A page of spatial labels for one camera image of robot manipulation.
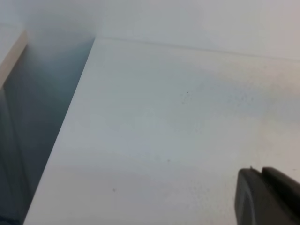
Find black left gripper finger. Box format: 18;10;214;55
234;167;300;225

